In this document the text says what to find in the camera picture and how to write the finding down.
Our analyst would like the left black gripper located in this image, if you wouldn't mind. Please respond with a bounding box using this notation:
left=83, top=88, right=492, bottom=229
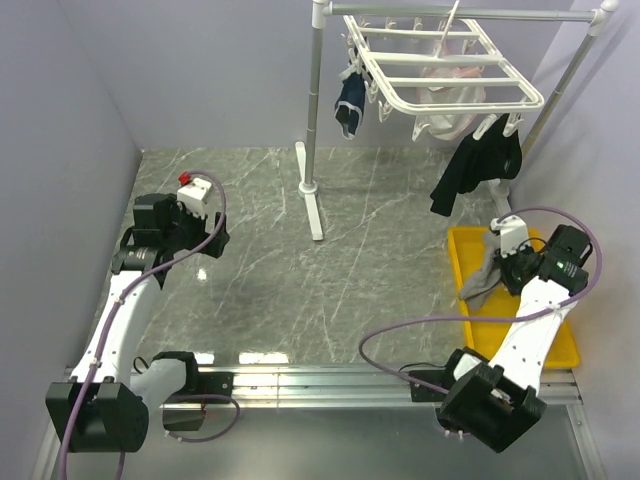
left=163, top=193, right=229, bottom=258

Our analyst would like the grey white drying rack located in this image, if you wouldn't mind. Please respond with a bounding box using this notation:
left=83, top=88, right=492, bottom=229
left=295, top=1, right=619, bottom=241

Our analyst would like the yellow plastic tray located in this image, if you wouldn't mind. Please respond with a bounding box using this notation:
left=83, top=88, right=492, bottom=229
left=447, top=225, right=581, bottom=370

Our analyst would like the navy blue underwear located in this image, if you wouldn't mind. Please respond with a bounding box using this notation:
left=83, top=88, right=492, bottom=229
left=334, top=68, right=366, bottom=140

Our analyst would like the aluminium mounting rail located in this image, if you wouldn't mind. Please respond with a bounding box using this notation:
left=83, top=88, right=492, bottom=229
left=29, top=363, right=609, bottom=480

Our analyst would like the black underwear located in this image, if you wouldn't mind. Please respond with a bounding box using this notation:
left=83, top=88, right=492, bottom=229
left=430, top=114, right=522, bottom=217

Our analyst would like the grey underwear beige waistband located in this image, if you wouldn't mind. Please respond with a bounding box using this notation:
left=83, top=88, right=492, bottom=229
left=459, top=230, right=501, bottom=312

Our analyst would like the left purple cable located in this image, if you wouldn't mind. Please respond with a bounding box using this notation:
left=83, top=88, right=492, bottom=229
left=58, top=169, right=241, bottom=480

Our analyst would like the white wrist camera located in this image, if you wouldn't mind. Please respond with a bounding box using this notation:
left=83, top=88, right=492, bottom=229
left=490, top=215, right=530, bottom=258
left=176, top=172, right=212, bottom=219

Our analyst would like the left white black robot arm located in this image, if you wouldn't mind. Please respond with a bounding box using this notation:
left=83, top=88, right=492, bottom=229
left=45, top=188, right=230, bottom=453

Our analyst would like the white pink underwear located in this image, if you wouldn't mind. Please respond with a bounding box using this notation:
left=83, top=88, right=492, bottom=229
left=412, top=66, right=486, bottom=141

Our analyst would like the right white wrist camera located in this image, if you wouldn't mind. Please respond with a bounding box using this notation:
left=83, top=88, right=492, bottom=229
left=490, top=215, right=530, bottom=258

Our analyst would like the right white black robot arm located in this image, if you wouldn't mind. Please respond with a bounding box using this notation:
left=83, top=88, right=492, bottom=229
left=436, top=216, right=593, bottom=453

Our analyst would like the white clip hanger frame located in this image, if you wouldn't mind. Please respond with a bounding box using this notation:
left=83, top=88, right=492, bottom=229
left=335, top=6, right=545, bottom=142

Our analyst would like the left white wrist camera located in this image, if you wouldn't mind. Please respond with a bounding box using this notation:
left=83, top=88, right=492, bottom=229
left=176, top=172, right=212, bottom=219

